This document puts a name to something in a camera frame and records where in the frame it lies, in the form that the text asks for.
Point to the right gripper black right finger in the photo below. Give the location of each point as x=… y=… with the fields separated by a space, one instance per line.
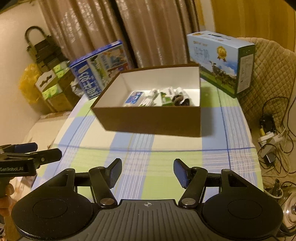
x=192 y=180

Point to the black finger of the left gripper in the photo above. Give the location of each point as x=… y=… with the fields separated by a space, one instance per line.
x=25 y=148
x=46 y=156

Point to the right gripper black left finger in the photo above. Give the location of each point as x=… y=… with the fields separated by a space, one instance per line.
x=102 y=180

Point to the dark fuzzy scrunchie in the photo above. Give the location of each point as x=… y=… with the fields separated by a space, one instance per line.
x=181 y=100

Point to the green white spray box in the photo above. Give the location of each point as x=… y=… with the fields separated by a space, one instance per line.
x=167 y=95

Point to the clear blue floss box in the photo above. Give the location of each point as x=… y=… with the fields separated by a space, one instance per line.
x=135 y=99

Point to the small white medicine bottle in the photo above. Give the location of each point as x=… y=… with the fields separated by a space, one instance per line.
x=153 y=93

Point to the white cream tube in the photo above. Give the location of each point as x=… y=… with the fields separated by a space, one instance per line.
x=179 y=91

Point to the person's left hand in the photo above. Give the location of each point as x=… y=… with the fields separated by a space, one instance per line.
x=6 y=201

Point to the checkered bed sheet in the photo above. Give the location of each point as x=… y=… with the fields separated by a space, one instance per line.
x=147 y=160

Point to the yellow plastic bag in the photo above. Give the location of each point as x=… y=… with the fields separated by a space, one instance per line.
x=27 y=83

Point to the cardboard box with tissue packs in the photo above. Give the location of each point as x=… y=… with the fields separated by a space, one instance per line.
x=55 y=88

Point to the brown cardboard storage box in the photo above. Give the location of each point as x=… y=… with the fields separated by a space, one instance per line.
x=182 y=121

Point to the white plastic bag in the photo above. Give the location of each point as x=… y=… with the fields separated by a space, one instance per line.
x=76 y=88

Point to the white power strip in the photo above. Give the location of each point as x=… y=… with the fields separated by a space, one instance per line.
x=270 y=138

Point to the black folding trolley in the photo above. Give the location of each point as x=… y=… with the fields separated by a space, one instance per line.
x=46 y=54

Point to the dark blue milk carton box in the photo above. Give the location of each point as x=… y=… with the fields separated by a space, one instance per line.
x=95 y=70

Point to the metal kettle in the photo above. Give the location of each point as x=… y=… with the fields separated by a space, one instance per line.
x=287 y=203

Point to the light blue milk carton box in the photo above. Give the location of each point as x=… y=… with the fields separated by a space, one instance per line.
x=224 y=61

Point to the quilted beige chair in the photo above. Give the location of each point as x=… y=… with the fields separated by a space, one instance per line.
x=272 y=82

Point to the brown curtain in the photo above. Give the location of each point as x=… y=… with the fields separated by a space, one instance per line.
x=153 y=32

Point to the yellow wooden door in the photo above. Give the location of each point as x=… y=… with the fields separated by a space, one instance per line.
x=272 y=20

